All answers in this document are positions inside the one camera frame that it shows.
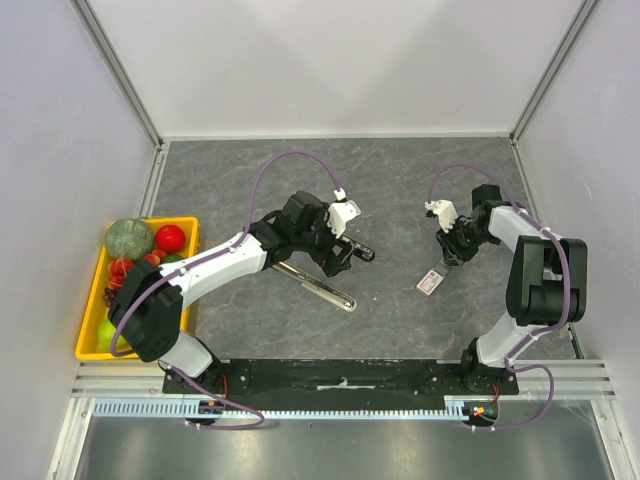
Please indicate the red cherry tomato cluster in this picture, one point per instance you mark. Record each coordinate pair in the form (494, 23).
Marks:
(118, 272)

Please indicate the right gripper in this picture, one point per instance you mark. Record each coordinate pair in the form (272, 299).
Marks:
(451, 251)

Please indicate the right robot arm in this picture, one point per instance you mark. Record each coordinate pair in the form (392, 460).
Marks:
(546, 287)

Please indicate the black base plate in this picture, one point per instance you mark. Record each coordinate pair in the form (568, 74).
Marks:
(411, 376)

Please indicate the green pear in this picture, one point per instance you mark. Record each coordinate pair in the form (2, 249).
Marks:
(105, 334)

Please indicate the green striped melon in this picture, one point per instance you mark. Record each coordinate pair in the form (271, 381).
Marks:
(129, 238)

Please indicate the red apple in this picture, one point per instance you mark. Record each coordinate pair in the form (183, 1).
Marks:
(170, 238)

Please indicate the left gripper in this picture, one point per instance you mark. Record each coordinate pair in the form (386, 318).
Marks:
(327, 259)

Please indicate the grey cable duct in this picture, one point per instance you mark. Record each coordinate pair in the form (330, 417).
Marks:
(286, 408)

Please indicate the green avocado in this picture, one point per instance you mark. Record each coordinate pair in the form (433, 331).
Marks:
(172, 258)

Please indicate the silver and black stapler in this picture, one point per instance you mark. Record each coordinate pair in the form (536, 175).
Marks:
(317, 287)

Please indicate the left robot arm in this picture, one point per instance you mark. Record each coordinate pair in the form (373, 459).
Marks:
(147, 310)

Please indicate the purple grape bunch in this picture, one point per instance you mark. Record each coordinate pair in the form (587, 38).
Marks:
(109, 296)

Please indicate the red white staple box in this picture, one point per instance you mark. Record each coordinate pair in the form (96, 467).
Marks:
(430, 282)

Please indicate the peach fruit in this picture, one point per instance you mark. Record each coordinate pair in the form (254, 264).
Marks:
(156, 257)

